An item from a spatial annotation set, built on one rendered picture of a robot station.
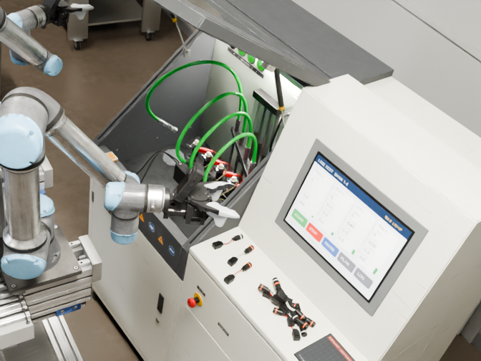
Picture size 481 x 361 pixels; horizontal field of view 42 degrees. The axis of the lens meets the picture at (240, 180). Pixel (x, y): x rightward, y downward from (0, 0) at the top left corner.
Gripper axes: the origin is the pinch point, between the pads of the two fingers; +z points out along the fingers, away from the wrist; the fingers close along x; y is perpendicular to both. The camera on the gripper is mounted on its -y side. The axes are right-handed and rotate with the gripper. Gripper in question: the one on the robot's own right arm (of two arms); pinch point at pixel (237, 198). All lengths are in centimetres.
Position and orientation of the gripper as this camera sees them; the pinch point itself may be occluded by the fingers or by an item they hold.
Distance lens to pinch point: 171.6
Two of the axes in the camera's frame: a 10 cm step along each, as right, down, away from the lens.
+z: 9.8, 0.8, 1.8
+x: 1.1, 5.5, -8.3
